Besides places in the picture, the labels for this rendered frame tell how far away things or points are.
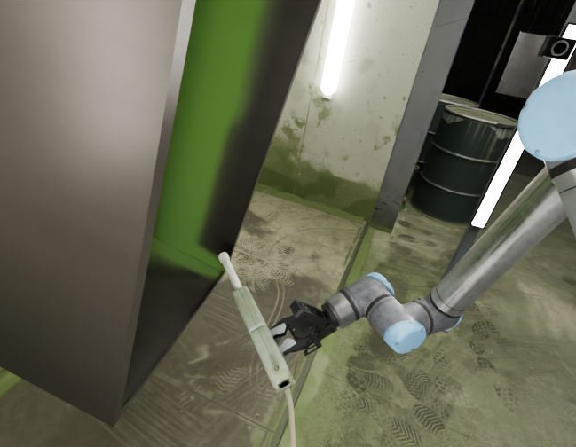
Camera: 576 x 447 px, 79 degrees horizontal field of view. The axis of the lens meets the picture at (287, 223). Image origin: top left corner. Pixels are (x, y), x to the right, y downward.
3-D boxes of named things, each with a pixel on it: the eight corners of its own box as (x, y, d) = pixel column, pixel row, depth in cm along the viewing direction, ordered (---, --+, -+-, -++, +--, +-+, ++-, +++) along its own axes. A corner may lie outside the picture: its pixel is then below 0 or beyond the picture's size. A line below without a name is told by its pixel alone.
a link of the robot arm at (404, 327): (439, 322, 83) (404, 288, 92) (403, 333, 78) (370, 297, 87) (426, 348, 88) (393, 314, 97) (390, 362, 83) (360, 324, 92)
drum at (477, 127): (404, 192, 349) (437, 100, 305) (461, 203, 347) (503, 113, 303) (415, 220, 298) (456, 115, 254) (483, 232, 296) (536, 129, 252)
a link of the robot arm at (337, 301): (354, 308, 88) (334, 283, 95) (337, 317, 87) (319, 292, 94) (358, 327, 94) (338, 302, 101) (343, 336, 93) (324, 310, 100)
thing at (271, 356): (309, 413, 90) (290, 371, 75) (293, 423, 89) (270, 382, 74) (247, 289, 126) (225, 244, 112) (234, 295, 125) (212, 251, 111)
